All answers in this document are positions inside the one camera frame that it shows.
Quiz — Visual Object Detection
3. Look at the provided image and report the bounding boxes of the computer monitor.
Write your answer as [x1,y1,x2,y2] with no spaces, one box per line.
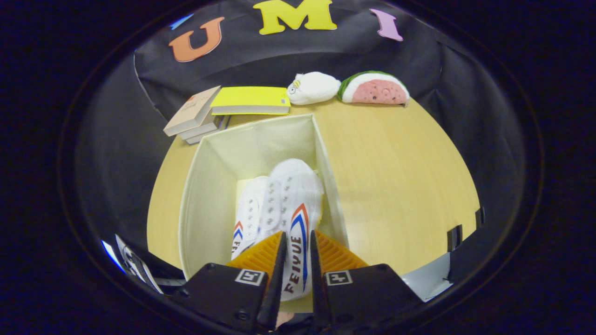
[102,240,126,275]

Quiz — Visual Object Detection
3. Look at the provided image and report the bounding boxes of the beige fabric storage box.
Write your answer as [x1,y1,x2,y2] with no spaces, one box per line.
[178,113,350,313]

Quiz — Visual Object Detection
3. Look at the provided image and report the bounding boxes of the yellow book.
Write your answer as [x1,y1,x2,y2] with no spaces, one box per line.
[210,86,291,116]

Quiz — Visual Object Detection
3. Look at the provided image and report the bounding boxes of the watermelon slice plush toy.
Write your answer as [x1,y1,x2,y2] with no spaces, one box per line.
[337,70,411,106]

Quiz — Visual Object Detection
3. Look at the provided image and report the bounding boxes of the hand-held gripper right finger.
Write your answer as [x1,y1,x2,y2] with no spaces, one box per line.
[310,229,425,331]

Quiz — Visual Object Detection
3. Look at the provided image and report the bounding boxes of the white canvas shoe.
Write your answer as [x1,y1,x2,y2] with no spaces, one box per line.
[258,158,325,302]
[230,176,271,261]

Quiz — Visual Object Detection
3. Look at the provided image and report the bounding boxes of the white monitor stand base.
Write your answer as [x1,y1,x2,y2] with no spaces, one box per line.
[115,234,164,295]

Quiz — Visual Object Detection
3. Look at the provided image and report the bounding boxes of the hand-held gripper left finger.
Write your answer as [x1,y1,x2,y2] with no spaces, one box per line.
[172,230,288,332]

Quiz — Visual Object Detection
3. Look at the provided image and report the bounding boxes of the white plush toy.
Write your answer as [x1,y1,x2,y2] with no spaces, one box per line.
[286,71,342,106]

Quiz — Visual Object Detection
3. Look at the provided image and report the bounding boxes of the white book with blue spine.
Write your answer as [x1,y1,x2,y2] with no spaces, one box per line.
[186,115,231,145]
[178,116,224,140]

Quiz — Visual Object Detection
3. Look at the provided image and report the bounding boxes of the beige paperback book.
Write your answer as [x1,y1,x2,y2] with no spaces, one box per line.
[163,86,222,137]

